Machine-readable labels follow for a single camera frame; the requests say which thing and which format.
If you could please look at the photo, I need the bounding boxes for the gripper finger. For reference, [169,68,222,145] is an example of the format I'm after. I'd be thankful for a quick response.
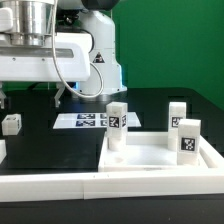
[0,83,6,109]
[54,83,65,108]

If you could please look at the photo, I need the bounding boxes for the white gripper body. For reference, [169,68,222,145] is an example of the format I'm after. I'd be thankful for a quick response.
[0,33,92,82]

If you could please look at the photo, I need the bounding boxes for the white square tabletop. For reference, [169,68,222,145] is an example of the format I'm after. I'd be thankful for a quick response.
[97,130,208,173]

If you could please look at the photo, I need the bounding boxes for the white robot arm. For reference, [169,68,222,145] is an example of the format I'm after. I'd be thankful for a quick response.
[0,0,126,108]

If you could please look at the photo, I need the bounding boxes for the white marker sheet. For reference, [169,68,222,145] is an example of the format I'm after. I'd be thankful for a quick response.
[52,112,142,130]

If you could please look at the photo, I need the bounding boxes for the white U-shaped obstacle fence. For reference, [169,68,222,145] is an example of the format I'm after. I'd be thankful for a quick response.
[0,139,224,202]

